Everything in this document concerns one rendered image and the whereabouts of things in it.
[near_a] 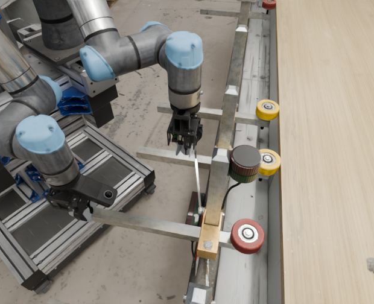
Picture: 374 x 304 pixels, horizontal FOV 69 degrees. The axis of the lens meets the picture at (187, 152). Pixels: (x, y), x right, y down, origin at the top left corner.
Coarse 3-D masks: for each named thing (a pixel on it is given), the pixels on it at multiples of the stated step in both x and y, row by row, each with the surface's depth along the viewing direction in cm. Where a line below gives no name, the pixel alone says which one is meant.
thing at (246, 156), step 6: (234, 150) 53; (240, 150) 53; (246, 150) 53; (252, 150) 53; (234, 156) 52; (240, 156) 52; (246, 156) 52; (252, 156) 52; (258, 156) 52; (240, 162) 51; (246, 162) 51; (252, 162) 51; (258, 162) 51; (228, 174) 55; (228, 180) 57; (234, 186) 60; (228, 192) 62; (222, 204) 67
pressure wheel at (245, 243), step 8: (240, 224) 68; (248, 224) 68; (256, 224) 68; (232, 232) 66; (240, 232) 67; (248, 232) 66; (256, 232) 67; (232, 240) 66; (240, 240) 65; (248, 240) 65; (256, 240) 65; (240, 248) 65; (248, 248) 64; (256, 248) 64
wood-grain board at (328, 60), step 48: (288, 0) 165; (336, 0) 165; (288, 48) 127; (336, 48) 127; (288, 96) 103; (336, 96) 103; (288, 144) 86; (336, 144) 86; (288, 192) 75; (336, 192) 75; (288, 240) 66; (336, 240) 66; (288, 288) 59; (336, 288) 59
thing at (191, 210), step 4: (196, 192) 98; (192, 196) 97; (196, 196) 97; (192, 200) 96; (192, 204) 95; (192, 208) 94; (188, 212) 93; (192, 212) 93; (188, 216) 92; (192, 216) 92; (188, 220) 91; (188, 224) 90
